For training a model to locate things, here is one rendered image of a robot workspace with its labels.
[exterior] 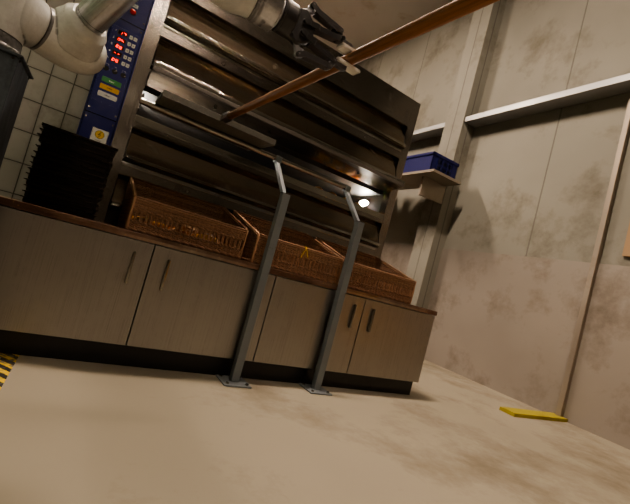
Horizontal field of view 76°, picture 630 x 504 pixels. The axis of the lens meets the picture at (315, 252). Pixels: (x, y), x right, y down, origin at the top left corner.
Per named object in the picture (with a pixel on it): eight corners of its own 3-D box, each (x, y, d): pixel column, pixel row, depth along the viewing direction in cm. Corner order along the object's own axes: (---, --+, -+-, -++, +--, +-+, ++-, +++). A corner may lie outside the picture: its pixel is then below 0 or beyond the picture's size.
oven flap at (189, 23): (164, 22, 218) (172, -5, 225) (401, 149, 309) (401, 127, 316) (167, 16, 215) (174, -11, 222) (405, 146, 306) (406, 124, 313)
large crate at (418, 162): (455, 182, 462) (459, 164, 463) (429, 169, 442) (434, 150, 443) (421, 185, 510) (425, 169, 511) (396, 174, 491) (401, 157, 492)
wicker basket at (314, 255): (219, 252, 243) (232, 208, 245) (298, 273, 272) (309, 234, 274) (249, 262, 202) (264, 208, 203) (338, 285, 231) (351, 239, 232)
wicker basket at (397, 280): (303, 275, 275) (314, 236, 277) (367, 292, 303) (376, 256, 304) (342, 286, 233) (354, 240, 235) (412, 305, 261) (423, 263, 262)
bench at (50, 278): (-31, 315, 188) (6, 196, 191) (364, 369, 311) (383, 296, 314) (-69, 351, 140) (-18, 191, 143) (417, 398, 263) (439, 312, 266)
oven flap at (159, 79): (152, 69, 204) (145, 85, 221) (404, 187, 295) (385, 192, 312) (153, 64, 205) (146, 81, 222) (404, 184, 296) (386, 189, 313)
